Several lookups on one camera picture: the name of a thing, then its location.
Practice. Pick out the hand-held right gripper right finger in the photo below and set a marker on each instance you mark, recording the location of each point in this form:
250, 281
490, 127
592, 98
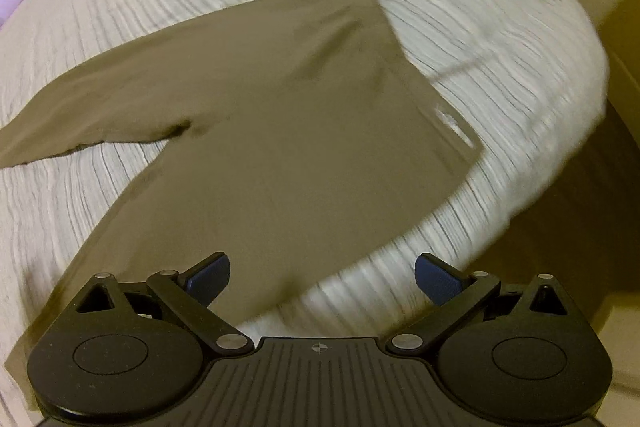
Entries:
437, 279

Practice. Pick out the khaki long-sleeved shirt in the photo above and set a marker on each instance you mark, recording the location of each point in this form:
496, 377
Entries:
250, 132

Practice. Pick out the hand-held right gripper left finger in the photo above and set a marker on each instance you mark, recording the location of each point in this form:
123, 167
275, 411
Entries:
210, 279

